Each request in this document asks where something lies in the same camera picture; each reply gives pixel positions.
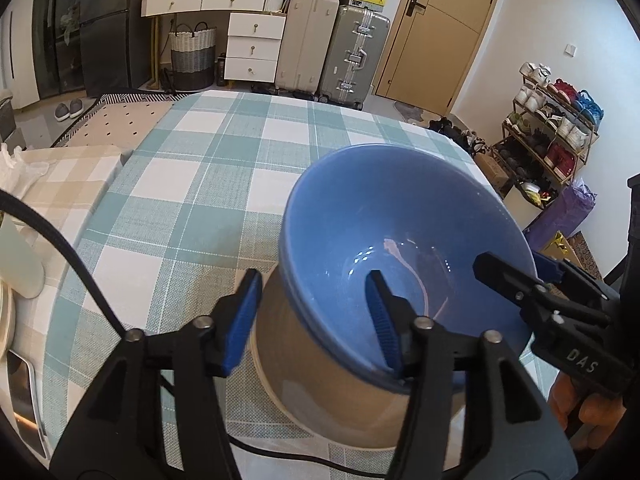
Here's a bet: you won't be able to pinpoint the metal tray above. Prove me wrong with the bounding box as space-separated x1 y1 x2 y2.
4 349 51 462

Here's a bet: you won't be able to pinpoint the silver suitcase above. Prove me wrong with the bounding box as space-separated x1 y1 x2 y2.
318 4 392 109

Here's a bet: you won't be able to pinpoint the beige suitcase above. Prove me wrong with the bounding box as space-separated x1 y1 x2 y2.
274 0 341 99

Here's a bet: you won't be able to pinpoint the patterned gift bag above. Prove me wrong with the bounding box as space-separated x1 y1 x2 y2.
567 230 604 282

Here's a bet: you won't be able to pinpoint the gold shoe rack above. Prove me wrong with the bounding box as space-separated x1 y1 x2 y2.
499 62 602 197

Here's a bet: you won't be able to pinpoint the person's right hand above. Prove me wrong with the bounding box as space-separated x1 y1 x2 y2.
547 374 627 437

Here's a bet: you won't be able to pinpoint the black cable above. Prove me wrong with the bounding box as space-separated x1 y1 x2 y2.
0 190 401 478

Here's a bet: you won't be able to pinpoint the black glass cabinet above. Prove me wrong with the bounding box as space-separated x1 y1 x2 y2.
37 0 92 102

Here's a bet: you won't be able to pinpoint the mint green tumbler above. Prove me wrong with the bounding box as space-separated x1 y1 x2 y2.
0 219 46 302

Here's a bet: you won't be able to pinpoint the cream speckled plate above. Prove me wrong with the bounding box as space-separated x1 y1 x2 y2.
250 267 473 450

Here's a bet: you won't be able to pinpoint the stack of white plates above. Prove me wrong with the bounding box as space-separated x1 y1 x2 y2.
0 280 16 362

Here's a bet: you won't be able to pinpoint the rows of assorted sneakers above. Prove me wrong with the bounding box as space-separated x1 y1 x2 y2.
502 62 603 188

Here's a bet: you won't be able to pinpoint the scattered dark shoes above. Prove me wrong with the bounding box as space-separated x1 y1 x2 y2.
425 116 488 157

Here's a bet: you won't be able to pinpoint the cardboard box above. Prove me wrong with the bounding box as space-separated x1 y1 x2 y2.
472 152 511 197

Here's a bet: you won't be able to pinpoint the grey refrigerator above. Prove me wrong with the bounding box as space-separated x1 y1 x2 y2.
80 0 167 97

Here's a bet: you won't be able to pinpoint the woven laundry basket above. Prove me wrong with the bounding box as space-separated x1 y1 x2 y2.
168 22 218 92

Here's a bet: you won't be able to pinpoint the dotted rug with striped border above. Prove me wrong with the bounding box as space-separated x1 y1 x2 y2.
50 90 189 149

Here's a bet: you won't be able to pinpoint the beige checked cloth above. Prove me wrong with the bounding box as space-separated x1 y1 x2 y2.
0 144 127 411

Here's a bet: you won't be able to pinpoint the wooden door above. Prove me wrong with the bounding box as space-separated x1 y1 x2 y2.
374 0 509 116

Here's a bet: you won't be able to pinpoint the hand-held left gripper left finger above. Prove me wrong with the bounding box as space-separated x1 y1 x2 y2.
49 268 264 480

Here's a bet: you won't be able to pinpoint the blue bowl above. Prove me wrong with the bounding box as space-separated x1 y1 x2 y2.
277 144 539 395

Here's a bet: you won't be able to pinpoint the grey door mat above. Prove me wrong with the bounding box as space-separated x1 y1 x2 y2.
392 100 426 124

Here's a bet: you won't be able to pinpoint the white dressing table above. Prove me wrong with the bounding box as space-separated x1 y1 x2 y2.
140 0 289 84

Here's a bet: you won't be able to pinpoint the purple rolled mat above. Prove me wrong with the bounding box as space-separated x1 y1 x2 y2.
524 177 599 252

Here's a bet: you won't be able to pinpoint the yellow bag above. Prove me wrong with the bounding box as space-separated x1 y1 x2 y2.
542 232 576 262

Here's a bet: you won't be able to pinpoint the teal checked tablecloth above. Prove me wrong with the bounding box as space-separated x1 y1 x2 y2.
42 90 571 480

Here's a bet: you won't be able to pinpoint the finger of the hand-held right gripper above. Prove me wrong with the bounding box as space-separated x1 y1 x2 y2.
472 251 612 331
532 250 621 314

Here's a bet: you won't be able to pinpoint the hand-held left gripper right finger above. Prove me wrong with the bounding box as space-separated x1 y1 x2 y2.
364 269 579 480

